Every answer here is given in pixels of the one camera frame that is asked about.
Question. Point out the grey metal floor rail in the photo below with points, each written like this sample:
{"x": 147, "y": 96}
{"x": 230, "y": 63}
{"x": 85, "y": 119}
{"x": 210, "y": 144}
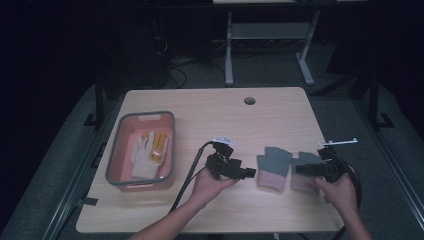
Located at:
{"x": 76, "y": 173}
{"x": 390, "y": 156}

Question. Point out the person's right hand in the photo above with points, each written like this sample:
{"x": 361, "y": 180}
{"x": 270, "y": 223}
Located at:
{"x": 341, "y": 196}

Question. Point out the black metal stand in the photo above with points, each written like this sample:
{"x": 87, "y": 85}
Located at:
{"x": 374, "y": 100}
{"x": 99, "y": 100}

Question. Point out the pink basket with grey rim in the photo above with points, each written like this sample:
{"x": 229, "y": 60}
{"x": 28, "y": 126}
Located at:
{"x": 120, "y": 156}

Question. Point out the grey and pink fingerless glove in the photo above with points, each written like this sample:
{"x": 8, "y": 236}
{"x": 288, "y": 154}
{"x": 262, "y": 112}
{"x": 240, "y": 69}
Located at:
{"x": 274, "y": 163}
{"x": 305, "y": 185}

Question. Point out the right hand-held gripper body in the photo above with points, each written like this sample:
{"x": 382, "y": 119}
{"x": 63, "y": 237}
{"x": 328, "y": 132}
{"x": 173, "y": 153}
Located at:
{"x": 333, "y": 166}

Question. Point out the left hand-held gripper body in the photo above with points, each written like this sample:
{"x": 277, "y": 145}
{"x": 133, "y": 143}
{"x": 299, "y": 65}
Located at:
{"x": 221, "y": 165}

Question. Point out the beige glove with orange fingers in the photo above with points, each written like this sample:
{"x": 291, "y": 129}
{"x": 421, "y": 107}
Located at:
{"x": 141, "y": 160}

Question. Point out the white metal desk frame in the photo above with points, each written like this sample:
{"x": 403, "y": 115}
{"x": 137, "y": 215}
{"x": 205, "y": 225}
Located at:
{"x": 266, "y": 30}

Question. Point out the beige glove with orange patch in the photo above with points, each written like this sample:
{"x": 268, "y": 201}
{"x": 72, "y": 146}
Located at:
{"x": 159, "y": 146}

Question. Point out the person's left hand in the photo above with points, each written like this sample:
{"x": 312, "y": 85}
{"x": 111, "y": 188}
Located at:
{"x": 208, "y": 186}

